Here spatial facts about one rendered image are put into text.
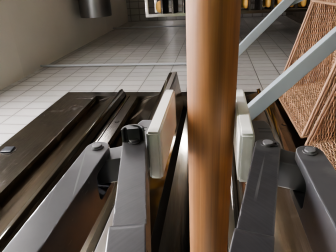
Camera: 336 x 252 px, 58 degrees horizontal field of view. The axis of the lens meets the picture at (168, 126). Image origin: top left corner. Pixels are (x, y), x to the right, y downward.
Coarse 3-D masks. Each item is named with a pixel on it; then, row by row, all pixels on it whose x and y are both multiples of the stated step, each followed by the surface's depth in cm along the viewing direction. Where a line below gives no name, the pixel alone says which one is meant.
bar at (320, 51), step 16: (288, 0) 90; (272, 16) 93; (256, 32) 95; (240, 48) 98; (320, 48) 50; (304, 64) 52; (288, 80) 53; (256, 96) 57; (272, 96) 55; (256, 112) 57; (240, 192) 38
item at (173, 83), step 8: (176, 72) 168; (176, 80) 165; (168, 88) 143; (176, 88) 161; (176, 96) 158; (176, 104) 155; (176, 112) 151; (176, 120) 148; (176, 128) 146; (168, 160) 120; (152, 184) 95; (160, 184) 104; (152, 192) 94; (160, 192) 103; (152, 200) 93; (152, 208) 92; (112, 216) 68; (152, 216) 90; (152, 224) 89; (104, 232) 64; (104, 240) 61; (96, 248) 60; (104, 248) 59
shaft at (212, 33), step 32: (192, 0) 16; (224, 0) 15; (192, 32) 16; (224, 32) 16; (192, 64) 17; (224, 64) 17; (192, 96) 18; (224, 96) 17; (192, 128) 19; (224, 128) 18; (192, 160) 20; (224, 160) 19; (192, 192) 21; (224, 192) 21; (192, 224) 22; (224, 224) 22
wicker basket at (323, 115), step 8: (328, 96) 102; (328, 104) 103; (320, 112) 105; (328, 112) 105; (320, 120) 106; (328, 120) 106; (312, 128) 108; (320, 128) 108; (328, 128) 107; (312, 136) 109; (320, 136) 109; (328, 136) 109; (304, 144) 112; (312, 144) 110; (320, 144) 108; (328, 144) 108; (328, 152) 104
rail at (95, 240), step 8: (168, 80) 156; (160, 96) 135; (152, 112) 120; (112, 200) 73; (112, 208) 70; (104, 216) 68; (104, 224) 66; (96, 232) 64; (96, 240) 62; (88, 248) 60
